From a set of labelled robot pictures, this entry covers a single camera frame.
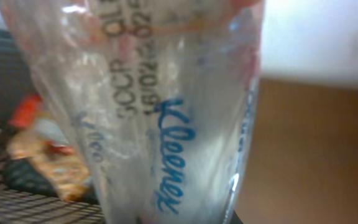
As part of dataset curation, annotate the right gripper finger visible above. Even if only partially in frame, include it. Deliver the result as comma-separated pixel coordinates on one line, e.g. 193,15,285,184
230,212,243,224

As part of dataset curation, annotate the yellow instant coffee bag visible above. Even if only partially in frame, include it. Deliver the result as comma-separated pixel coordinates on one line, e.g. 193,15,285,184
7,118,91,201

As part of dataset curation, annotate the dark grey plastic basket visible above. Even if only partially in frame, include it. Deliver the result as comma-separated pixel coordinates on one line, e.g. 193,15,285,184
0,29,104,224

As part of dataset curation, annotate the white blue tissue pack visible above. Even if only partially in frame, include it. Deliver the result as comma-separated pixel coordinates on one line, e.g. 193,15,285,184
0,0,265,224

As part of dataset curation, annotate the orange spaghetti pasta packet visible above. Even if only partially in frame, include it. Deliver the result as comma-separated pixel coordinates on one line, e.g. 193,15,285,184
9,93,43,129

